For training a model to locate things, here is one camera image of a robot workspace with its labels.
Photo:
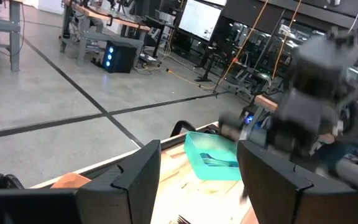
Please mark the teal plastic bin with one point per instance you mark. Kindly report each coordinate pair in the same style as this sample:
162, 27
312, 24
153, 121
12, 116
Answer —
197, 149

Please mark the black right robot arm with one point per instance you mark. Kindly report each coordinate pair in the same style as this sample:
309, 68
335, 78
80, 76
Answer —
322, 71

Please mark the iridescent blue fork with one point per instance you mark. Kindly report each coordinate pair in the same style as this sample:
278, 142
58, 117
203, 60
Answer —
216, 161

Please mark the black computer tower blue lights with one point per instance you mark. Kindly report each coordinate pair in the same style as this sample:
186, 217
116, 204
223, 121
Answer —
123, 59

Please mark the gray metal bench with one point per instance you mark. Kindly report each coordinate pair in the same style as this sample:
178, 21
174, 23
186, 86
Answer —
14, 37

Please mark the wooden top workbench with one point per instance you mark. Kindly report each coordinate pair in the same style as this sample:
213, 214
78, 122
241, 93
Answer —
266, 102
85, 34

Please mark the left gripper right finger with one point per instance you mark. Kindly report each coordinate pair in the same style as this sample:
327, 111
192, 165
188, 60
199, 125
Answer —
275, 193

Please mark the white lit monitor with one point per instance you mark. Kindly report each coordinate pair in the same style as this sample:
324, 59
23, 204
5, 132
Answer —
199, 18

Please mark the orange plastic bin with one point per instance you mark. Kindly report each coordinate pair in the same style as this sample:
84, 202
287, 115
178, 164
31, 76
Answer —
70, 182

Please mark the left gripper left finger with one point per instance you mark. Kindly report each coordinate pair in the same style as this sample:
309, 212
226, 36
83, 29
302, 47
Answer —
129, 193

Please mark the black metal fork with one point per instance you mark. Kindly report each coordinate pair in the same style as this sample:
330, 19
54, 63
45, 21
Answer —
183, 221

